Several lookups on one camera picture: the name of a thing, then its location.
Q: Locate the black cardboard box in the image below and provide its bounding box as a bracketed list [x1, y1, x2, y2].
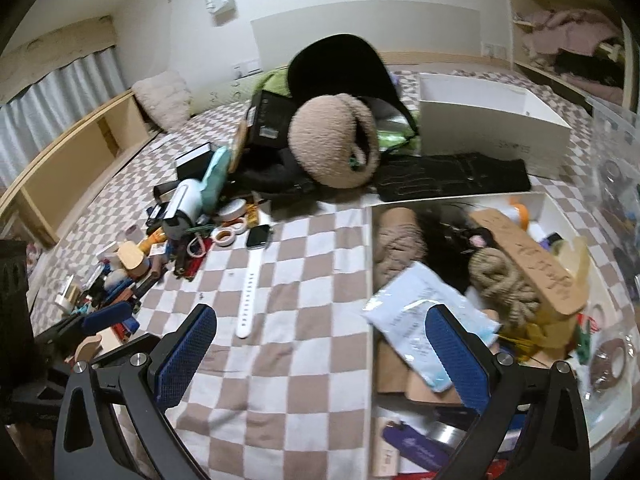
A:
[248, 91, 301, 148]

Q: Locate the rounded wooden block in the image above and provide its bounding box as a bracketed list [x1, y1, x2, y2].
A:
[117, 241, 146, 273]

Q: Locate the pile of pink clothes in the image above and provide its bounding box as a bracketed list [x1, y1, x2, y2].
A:
[520, 10, 621, 56]

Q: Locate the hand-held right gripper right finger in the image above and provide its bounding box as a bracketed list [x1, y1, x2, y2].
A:
[425, 304, 591, 480]

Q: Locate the pile of small colourful things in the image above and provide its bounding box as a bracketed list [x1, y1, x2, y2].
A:
[50, 220, 211, 356]

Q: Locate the beige fleece hat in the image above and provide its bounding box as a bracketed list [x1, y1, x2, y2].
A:
[287, 95, 381, 190]

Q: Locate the flat black box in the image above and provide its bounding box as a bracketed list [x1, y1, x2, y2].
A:
[175, 143, 213, 181]

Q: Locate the white rectangular box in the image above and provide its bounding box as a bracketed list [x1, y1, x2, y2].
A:
[417, 73, 572, 178]

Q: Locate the white orange capped bottle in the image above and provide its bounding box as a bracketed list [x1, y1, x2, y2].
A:
[507, 199, 531, 231]

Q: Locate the black embroidered garment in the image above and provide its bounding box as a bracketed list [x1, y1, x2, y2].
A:
[375, 152, 532, 203]

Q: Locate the brown cardboard sign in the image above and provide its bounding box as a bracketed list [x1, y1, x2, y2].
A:
[470, 208, 588, 316]

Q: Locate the round white tin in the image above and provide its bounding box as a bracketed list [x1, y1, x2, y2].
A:
[217, 200, 247, 221]

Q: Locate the brown knitted scarf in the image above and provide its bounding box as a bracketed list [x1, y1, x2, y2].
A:
[375, 207, 428, 288]

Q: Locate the brown paper sheet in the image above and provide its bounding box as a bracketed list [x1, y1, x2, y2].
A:
[375, 337, 466, 408]

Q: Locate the beige curtain pelmet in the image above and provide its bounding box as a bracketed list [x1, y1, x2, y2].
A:
[0, 16, 117, 88]

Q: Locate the cream ribbed pillow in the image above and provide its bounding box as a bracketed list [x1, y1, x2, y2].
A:
[131, 71, 193, 131]

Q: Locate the brown tape roll clear wrap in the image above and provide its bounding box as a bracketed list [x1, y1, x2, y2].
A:
[582, 327, 633, 401]

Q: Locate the beige rope coil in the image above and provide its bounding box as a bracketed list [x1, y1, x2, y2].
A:
[467, 247, 541, 328]

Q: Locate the grey curtain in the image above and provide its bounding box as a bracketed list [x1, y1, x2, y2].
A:
[0, 45, 128, 161]

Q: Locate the checkered blanket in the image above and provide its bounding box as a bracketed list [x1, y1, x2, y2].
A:
[27, 67, 640, 480]

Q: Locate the black wig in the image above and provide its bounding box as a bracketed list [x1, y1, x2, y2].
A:
[417, 202, 496, 291]

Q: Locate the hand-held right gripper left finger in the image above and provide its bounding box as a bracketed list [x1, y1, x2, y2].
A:
[54, 304, 218, 480]

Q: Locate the pale blue plastic mailer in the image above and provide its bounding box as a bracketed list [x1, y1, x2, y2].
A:
[362, 261, 501, 393]

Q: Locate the white storage container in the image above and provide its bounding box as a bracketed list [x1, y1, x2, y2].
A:
[369, 190, 640, 480]

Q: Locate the black smartwatch white strap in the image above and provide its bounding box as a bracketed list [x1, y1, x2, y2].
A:
[236, 225, 273, 339]

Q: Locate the white handheld device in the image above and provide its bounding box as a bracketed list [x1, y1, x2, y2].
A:
[159, 179, 205, 241]

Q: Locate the black cap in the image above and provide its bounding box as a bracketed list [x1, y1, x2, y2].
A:
[289, 34, 418, 133]

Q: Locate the wooden bedside shelf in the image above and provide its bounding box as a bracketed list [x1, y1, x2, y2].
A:
[0, 87, 156, 248]

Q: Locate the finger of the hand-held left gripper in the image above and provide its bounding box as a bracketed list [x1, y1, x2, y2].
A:
[47, 302, 135, 356]

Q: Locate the clear plastic bin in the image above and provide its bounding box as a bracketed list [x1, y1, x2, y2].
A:
[585, 95, 640, 306]

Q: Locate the black fabric bag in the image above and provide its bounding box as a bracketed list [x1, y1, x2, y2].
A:
[227, 147, 321, 211]

